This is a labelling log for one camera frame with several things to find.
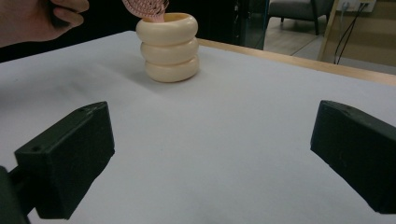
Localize pink hairbrush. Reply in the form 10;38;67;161
120;0;171;23

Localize black hanging cable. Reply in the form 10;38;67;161
332;2;369;65

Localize grey chair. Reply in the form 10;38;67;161
266;0;336;36

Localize white power strip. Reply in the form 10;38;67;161
336;0;377;13

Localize wooden table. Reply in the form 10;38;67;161
196;37;396;88

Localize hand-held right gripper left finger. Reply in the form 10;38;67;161
13;101;116;220

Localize white table cover sheet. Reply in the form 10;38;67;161
0;30;396;224

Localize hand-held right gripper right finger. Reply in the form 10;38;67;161
310;100;396;215

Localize black cabinet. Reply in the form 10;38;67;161
233;0;271;50

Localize cream ribbed cup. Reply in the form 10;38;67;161
135;12;201;84

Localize light wooden cabinet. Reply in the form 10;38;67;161
317;0;396;68

